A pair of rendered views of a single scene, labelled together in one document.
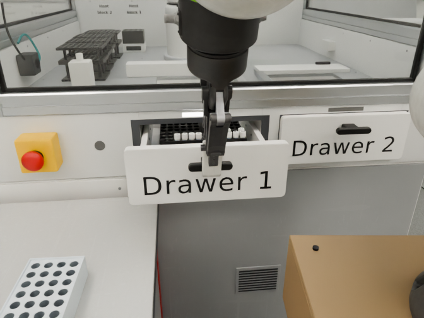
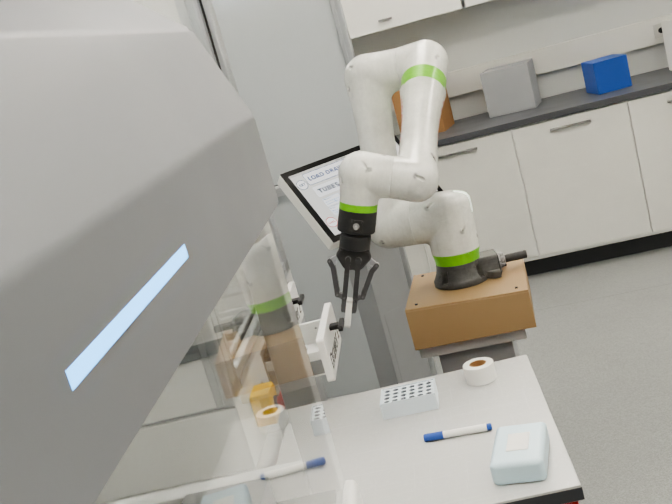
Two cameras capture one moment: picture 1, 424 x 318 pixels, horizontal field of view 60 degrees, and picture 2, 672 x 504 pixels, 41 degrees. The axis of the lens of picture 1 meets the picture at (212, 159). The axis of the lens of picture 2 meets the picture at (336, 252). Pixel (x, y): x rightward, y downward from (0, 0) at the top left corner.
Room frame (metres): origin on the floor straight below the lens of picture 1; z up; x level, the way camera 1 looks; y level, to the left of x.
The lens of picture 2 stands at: (0.03, 2.07, 1.57)
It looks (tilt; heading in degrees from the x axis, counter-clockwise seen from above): 13 degrees down; 283
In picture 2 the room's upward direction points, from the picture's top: 16 degrees counter-clockwise
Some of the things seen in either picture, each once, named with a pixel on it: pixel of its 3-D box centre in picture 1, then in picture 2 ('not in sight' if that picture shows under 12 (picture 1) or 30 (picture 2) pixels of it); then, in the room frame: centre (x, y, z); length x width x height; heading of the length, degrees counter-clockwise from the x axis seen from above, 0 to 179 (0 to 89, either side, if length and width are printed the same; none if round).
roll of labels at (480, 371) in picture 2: not in sight; (479, 371); (0.23, 0.16, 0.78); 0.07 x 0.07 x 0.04
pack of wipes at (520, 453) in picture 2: not in sight; (520, 452); (0.15, 0.57, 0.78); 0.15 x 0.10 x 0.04; 84
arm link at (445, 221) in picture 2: not in sight; (446, 226); (0.27, -0.28, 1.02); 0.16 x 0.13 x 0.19; 172
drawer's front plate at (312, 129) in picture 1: (343, 137); (291, 313); (0.76, -0.29, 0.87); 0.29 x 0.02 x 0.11; 96
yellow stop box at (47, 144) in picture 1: (39, 153); not in sight; (0.67, 0.35, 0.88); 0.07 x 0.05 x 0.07; 96
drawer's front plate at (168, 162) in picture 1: (208, 172); (329, 339); (0.59, 0.01, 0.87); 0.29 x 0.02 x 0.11; 96
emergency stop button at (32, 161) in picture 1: (33, 159); not in sight; (0.64, 0.34, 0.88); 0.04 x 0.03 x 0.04; 96
